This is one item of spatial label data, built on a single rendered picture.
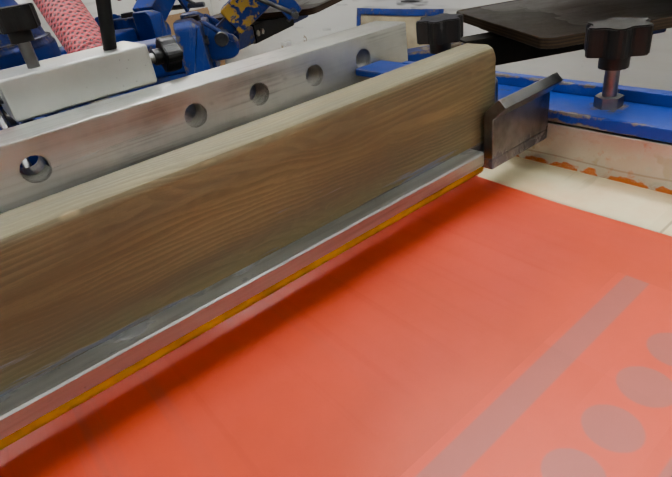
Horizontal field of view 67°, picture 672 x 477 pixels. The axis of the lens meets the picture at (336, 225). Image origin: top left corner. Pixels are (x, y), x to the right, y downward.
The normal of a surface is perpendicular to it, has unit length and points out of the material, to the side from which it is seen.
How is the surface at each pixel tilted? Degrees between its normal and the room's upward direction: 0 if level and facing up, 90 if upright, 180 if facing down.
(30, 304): 90
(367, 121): 90
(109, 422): 0
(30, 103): 90
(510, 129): 90
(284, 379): 0
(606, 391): 0
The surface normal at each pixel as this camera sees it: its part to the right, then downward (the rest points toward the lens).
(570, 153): -0.76, 0.41
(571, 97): -0.14, -0.86
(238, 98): 0.63, 0.32
